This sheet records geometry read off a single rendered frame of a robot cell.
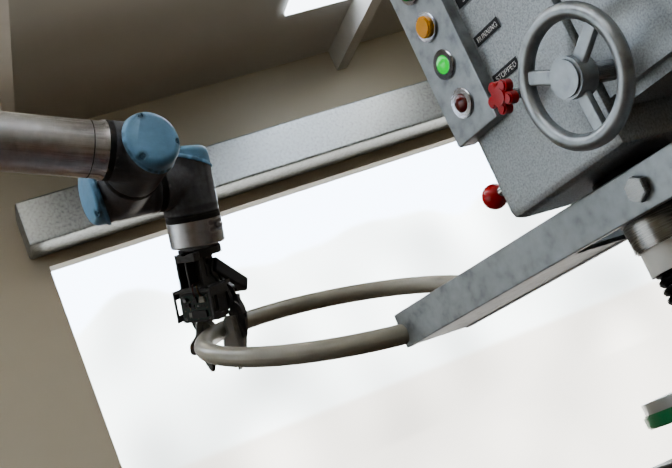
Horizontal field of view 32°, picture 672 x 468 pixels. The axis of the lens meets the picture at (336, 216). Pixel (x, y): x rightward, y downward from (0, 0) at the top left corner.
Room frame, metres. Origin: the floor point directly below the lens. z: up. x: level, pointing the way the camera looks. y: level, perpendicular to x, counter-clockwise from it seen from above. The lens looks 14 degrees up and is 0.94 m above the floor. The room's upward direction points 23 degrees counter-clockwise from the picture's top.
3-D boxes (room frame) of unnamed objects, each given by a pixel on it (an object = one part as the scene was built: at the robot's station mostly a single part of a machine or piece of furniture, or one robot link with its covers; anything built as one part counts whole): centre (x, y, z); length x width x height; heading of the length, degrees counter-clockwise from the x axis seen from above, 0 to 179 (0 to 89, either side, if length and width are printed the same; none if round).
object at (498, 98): (1.23, -0.23, 1.28); 0.04 x 0.04 x 0.04; 35
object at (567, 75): (1.14, -0.30, 1.24); 0.15 x 0.10 x 0.15; 35
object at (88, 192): (1.75, 0.29, 1.54); 0.12 x 0.12 x 0.09; 34
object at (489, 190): (1.37, -0.20, 1.22); 0.08 x 0.03 x 0.03; 35
